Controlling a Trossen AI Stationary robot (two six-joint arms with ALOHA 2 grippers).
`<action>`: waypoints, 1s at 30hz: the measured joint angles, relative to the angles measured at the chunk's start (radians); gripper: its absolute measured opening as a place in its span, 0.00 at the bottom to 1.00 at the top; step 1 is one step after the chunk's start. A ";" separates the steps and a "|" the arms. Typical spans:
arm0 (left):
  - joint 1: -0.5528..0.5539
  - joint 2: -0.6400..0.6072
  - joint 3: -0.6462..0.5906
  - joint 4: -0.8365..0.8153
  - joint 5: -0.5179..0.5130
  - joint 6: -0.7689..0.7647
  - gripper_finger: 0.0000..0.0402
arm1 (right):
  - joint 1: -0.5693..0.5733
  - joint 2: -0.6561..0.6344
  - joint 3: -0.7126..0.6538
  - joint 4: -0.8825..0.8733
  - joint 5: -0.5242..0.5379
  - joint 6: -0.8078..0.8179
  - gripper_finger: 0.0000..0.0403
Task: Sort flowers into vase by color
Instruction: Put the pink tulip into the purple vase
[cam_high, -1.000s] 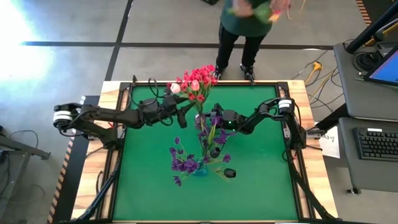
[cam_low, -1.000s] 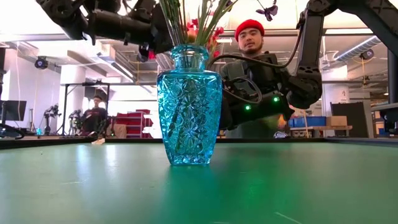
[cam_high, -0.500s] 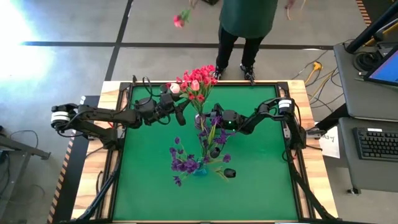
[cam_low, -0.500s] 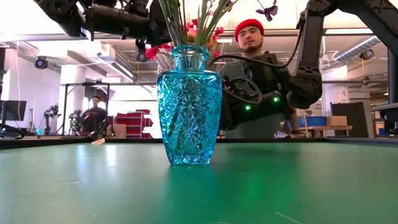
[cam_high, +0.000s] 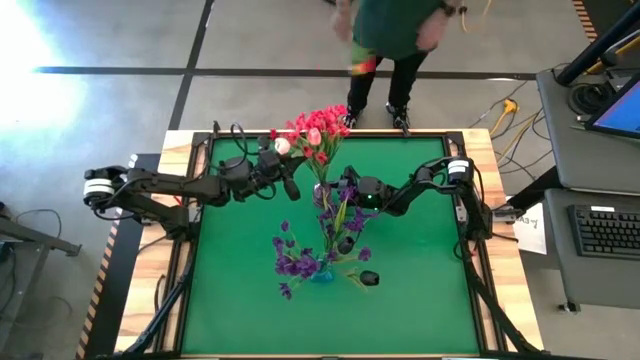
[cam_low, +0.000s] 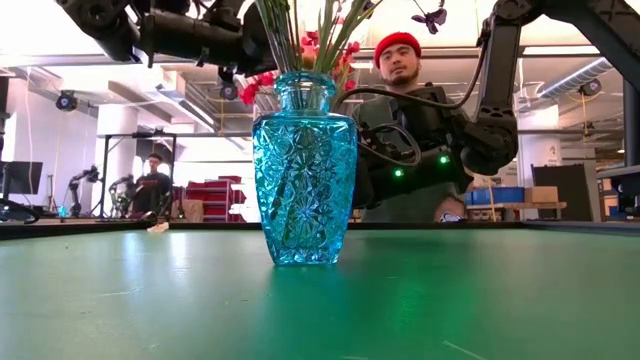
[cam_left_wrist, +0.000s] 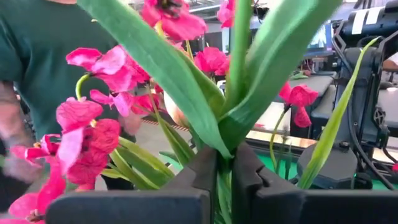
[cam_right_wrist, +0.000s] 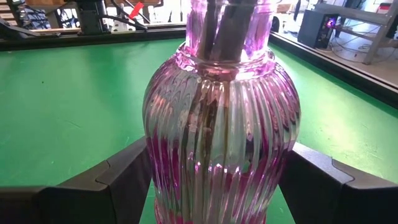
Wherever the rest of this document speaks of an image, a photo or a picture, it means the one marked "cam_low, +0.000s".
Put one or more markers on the pink artificial tulip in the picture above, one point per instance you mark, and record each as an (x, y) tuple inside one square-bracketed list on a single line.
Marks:
[(308, 55)]

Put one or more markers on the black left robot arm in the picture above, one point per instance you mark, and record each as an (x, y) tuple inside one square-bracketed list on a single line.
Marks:
[(175, 35)]

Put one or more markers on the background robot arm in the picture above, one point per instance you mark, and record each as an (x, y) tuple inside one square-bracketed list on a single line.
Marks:
[(120, 192), (82, 182)]

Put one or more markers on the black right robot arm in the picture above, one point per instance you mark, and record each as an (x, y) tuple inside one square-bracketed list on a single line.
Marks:
[(500, 100)]

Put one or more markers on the blue cut glass vase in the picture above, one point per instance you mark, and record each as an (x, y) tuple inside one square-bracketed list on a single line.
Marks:
[(305, 190)]

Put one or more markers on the person's hand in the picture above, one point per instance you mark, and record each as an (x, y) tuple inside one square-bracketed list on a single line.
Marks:
[(450, 207)]

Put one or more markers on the person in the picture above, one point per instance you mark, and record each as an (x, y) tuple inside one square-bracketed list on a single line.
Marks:
[(400, 65), (152, 190)]

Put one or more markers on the blue storage bins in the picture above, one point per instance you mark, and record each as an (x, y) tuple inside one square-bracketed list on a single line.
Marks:
[(500, 195)]

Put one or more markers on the red knit hat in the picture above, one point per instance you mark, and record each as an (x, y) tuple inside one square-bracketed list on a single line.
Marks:
[(397, 42)]

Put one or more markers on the wooden shelf cart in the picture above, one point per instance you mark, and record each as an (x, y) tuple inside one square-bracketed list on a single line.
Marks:
[(520, 206)]

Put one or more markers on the red bin rack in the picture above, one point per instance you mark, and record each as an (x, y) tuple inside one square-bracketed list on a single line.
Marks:
[(215, 200)]

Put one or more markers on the white pillar with sign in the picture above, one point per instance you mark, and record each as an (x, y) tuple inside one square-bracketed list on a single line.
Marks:
[(537, 150)]

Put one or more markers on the brown cardboard box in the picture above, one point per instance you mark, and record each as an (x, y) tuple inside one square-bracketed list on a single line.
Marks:
[(541, 194)]

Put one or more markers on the plain white pillar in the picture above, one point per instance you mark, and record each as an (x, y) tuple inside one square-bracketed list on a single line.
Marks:
[(117, 150)]

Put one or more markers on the black panel board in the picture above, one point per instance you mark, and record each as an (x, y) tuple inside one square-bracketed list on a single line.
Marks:
[(560, 190)]

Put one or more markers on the green table mat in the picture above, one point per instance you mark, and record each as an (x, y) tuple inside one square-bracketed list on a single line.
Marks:
[(250, 320)]

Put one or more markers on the small white petal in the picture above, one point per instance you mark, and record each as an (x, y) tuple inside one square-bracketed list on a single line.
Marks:
[(159, 227)]

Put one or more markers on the dark flat monitor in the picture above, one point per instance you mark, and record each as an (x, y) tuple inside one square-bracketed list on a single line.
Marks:
[(20, 177)]

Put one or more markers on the black ceiling camera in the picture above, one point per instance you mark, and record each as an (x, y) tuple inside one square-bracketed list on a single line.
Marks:
[(66, 100), (590, 87), (229, 91)]

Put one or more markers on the black metal frame stand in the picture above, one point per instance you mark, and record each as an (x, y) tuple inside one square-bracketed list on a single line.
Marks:
[(104, 175)]

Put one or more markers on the silver ventilation duct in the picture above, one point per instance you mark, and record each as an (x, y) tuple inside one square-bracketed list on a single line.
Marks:
[(575, 77)]

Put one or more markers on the grey overhead frame bar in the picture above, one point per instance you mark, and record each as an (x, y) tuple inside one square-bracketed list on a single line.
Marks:
[(560, 50)]

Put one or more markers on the black camera stand pole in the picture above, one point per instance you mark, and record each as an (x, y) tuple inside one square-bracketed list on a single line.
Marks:
[(631, 125)]

